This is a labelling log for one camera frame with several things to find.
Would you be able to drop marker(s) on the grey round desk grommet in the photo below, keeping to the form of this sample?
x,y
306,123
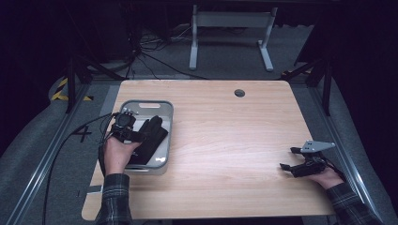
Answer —
x,y
239,92

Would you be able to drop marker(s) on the person's left hand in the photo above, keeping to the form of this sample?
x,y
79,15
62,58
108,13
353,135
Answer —
x,y
117,156

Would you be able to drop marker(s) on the grey tape strip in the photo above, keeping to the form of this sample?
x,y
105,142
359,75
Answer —
x,y
95,189

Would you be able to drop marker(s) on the white metal desk frame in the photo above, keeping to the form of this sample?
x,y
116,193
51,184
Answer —
x,y
231,20

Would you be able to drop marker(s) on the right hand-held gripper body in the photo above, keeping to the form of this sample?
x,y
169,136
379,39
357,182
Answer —
x,y
309,167

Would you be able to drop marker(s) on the grey metal floor rail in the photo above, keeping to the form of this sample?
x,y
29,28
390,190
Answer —
x,y
344,150
43,162

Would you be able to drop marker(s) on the white plastic bin grey rim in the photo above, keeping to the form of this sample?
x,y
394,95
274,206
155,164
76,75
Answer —
x,y
162,108

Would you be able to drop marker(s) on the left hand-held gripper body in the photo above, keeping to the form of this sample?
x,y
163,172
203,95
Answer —
x,y
125,125

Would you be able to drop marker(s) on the yellow black hazard tape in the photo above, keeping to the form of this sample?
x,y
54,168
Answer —
x,y
60,90

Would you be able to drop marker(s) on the person's right hand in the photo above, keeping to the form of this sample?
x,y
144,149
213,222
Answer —
x,y
328,179

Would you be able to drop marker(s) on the black metal stand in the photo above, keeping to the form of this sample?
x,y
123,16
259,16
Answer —
x,y
71,84
325,84

